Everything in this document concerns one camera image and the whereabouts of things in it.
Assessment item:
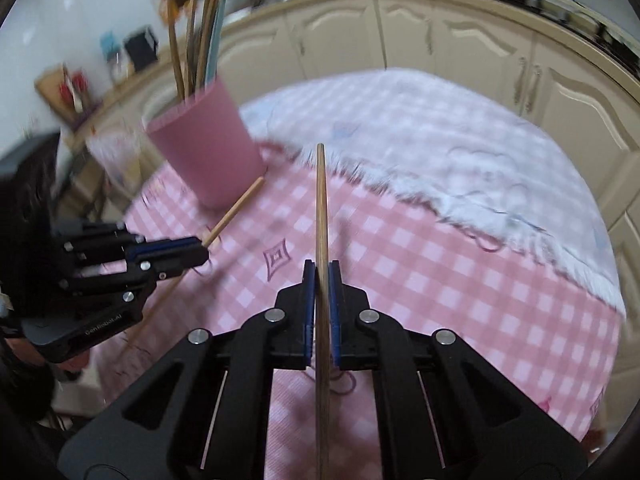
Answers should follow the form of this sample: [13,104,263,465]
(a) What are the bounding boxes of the wooden chopstick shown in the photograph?
[316,143,332,480]
[119,177,265,358]

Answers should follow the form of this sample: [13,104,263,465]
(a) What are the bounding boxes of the cream lower kitchen cabinets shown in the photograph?
[64,0,640,401]

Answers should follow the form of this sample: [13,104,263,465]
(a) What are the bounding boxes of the person's left hand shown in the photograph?
[6,338,91,372]

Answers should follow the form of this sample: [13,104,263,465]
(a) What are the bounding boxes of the white plastic bag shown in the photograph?
[86,128,142,195]

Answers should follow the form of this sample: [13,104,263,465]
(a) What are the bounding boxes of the pink utensil cup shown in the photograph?
[142,78,266,210]

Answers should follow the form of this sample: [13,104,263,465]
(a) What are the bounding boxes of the chopstick in cup leftmost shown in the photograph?
[166,0,184,101]

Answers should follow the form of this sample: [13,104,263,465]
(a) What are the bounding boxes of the chopstick in cup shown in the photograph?
[196,0,226,89]
[166,0,184,101]
[186,0,198,97]
[195,0,214,90]

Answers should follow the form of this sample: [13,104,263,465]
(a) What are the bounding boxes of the wooden cutting board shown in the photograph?
[34,64,98,131]

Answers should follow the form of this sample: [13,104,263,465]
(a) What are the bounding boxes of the jar with blue lid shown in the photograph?
[100,32,132,86]

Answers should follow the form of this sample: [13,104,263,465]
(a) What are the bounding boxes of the light blue chopstick sleeve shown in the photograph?
[205,0,226,86]

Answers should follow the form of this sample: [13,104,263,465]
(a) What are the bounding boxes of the pink checkered tablecloth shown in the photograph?
[94,66,629,480]

